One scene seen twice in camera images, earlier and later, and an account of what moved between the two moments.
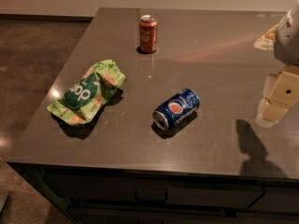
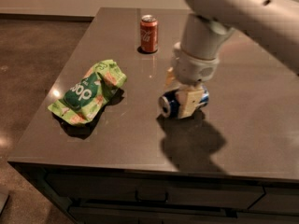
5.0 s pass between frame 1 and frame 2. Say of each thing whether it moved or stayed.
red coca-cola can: stayed
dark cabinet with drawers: stayed
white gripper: moved
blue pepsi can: moved
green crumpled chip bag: stayed
